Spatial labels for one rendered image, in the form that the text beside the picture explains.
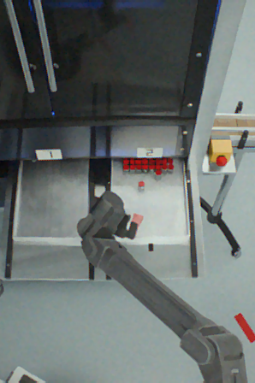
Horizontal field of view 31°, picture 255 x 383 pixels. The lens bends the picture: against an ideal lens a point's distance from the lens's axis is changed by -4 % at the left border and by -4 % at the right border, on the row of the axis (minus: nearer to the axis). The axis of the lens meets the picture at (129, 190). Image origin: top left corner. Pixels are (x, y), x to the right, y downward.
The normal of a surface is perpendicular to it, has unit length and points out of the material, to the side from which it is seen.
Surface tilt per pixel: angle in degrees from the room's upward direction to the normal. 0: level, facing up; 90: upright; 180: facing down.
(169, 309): 46
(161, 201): 0
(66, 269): 0
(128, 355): 0
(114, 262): 39
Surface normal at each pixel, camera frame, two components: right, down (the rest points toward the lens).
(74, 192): 0.00, -0.46
